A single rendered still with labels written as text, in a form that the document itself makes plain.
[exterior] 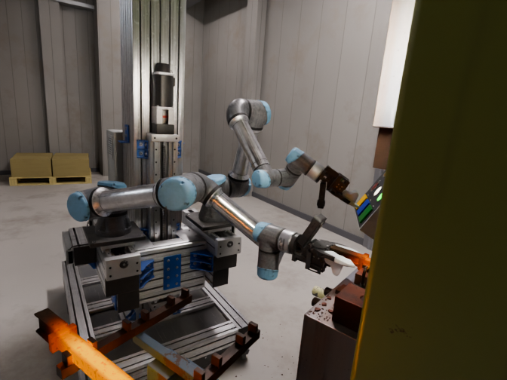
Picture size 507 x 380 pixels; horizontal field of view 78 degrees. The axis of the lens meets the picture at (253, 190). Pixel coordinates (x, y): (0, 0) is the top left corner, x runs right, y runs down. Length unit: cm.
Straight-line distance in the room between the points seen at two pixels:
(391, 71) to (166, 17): 119
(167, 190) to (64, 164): 512
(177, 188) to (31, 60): 621
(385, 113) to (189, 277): 128
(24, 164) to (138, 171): 466
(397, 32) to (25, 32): 679
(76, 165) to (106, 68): 189
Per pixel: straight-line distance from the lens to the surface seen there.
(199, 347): 182
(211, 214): 163
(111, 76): 676
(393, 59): 76
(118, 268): 142
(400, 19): 77
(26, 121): 713
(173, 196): 110
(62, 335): 76
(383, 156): 80
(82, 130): 717
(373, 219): 132
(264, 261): 108
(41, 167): 621
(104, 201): 130
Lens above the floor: 137
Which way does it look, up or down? 13 degrees down
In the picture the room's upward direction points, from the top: 4 degrees clockwise
